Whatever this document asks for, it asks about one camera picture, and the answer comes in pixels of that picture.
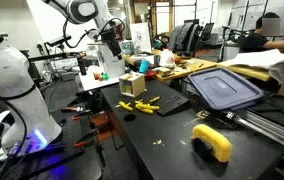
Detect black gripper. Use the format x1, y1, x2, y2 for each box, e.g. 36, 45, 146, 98
100, 28, 124, 62

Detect wooden cube box with holes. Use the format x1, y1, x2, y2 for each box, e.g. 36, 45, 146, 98
118, 72, 147, 99

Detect blue plastic cup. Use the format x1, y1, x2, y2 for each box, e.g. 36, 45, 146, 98
138, 59, 152, 75

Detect white poster board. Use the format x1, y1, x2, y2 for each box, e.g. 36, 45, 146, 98
129, 22, 153, 54

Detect white flat board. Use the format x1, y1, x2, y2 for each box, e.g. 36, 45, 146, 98
79, 71, 127, 92

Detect white plastic bag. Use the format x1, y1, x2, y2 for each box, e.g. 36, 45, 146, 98
158, 48, 177, 70

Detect dark grey jacket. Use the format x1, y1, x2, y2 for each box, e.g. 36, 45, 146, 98
166, 21, 203, 54

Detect wooden table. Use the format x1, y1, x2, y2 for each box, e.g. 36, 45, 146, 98
125, 49, 218, 83

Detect black office chair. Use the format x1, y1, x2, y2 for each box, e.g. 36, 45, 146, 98
200, 22, 216, 44

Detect dark blue cloth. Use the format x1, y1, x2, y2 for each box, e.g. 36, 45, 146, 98
187, 67, 265, 112

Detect grey waste bin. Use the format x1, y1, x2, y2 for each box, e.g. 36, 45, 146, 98
221, 43, 242, 63

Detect yellow board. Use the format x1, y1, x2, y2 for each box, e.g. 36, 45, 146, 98
226, 64, 272, 83

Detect seated person in black shirt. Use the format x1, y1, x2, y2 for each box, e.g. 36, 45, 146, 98
238, 12, 284, 54

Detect white paper sheets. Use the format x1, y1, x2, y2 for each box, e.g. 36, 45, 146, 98
219, 48, 284, 84

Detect large yellow T-handle hex key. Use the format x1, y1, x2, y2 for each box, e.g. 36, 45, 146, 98
115, 100, 134, 112

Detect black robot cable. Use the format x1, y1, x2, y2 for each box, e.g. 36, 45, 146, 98
62, 17, 126, 50

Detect black stereo camera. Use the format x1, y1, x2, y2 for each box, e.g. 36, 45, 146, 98
44, 34, 73, 48

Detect silver clamp with orange handle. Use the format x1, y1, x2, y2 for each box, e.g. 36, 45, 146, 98
60, 105, 85, 114

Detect black clamp with orange handle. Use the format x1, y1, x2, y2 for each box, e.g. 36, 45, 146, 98
70, 110, 94, 122

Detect orange handled pliers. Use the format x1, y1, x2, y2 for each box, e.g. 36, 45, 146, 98
73, 129, 99, 149

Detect aluminium extrusion frame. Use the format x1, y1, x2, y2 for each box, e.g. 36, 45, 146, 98
224, 107, 284, 153

